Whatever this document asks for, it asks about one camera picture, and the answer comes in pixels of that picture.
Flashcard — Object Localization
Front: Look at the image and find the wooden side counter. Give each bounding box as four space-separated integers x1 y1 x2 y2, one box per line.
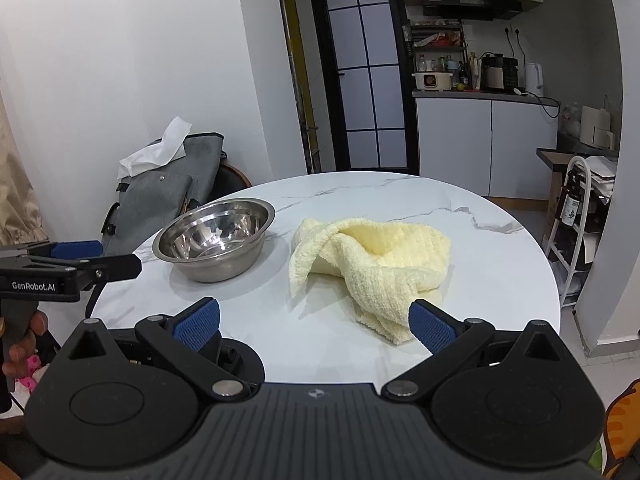
536 147 621 233

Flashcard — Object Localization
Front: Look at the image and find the black framed glass door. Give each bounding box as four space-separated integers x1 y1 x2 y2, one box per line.
306 0 420 176

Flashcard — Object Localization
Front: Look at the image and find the white lower kitchen cabinet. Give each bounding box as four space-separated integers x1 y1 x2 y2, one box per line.
414 91 560 199

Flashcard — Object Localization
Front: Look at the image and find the white tissue paper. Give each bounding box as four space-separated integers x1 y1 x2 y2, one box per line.
117 116 193 180

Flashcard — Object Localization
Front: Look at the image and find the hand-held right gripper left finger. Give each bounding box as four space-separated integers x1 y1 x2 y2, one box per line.
54 296 252 403

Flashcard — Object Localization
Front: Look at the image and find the black rice cooker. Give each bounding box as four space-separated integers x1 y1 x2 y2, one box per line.
479 52 520 94

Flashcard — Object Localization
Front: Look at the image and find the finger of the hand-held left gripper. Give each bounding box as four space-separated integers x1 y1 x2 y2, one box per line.
70 253 144 284
27 240 104 262

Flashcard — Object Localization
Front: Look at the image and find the dark glass bottle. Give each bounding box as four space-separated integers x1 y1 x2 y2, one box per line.
560 172 586 227

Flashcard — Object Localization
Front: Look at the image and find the pale yellow towel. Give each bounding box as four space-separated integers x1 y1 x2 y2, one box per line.
288 217 452 345

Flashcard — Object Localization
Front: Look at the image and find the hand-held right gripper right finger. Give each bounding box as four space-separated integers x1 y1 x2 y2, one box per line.
381 299 576 402

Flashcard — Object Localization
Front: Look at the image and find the white electric pot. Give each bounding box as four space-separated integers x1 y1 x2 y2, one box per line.
411 71 454 93

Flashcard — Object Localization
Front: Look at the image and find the orange printed cushion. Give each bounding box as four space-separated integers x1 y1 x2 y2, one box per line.
601 379 640 477

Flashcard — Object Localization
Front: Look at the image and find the white kettle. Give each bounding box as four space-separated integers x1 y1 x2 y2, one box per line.
523 61 546 94

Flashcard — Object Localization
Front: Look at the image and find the grey fabric bag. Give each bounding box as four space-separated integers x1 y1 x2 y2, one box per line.
102 132 225 257

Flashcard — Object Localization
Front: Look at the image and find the person's left hand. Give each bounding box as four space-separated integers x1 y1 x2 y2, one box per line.
2 310 49 377

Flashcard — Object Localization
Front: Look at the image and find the yellow door trim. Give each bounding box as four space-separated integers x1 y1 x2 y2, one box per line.
276 0 322 176

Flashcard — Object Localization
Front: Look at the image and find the beige curtain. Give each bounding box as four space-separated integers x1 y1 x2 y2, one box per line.
0 94 52 247

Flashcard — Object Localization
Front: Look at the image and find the black kitchen shelf rack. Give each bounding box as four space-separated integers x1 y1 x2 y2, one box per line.
407 18 469 92

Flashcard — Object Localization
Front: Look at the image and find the stainless steel bowl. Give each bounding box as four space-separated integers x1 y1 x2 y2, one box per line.
152 198 276 284

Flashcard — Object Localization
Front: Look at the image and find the pink toy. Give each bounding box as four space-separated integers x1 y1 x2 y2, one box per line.
14 354 49 394

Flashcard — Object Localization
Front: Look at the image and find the dark chair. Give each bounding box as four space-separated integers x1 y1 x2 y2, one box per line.
210 162 254 202

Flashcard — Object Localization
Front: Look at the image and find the black range hood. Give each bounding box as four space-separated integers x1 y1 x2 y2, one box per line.
422 0 524 22

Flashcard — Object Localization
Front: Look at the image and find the white utility cart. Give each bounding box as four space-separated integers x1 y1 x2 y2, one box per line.
542 156 622 312

